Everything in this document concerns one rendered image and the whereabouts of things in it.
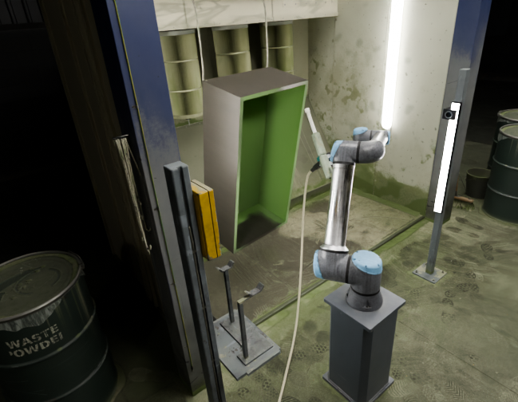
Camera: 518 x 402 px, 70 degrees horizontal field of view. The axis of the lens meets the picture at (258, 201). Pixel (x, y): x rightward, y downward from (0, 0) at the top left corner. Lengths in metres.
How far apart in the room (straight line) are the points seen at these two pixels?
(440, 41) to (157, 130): 2.80
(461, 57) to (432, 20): 0.42
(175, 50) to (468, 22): 2.39
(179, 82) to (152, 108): 1.77
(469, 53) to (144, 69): 2.80
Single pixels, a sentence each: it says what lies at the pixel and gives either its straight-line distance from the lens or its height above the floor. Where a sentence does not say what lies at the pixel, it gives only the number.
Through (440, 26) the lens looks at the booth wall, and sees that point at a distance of 3.82.
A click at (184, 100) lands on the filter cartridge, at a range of 3.42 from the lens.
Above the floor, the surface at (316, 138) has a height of 1.31.
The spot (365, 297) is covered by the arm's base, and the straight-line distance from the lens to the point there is 2.02.
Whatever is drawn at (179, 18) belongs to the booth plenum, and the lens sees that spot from 3.29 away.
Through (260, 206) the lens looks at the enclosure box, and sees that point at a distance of 3.28.
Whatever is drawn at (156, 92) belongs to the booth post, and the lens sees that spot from 1.62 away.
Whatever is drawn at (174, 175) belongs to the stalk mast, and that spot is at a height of 1.62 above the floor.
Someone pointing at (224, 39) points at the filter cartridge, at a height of 1.86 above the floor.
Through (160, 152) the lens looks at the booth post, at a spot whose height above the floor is 1.53.
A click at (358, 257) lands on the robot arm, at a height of 0.91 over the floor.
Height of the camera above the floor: 2.03
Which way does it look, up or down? 27 degrees down
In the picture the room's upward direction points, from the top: 4 degrees counter-clockwise
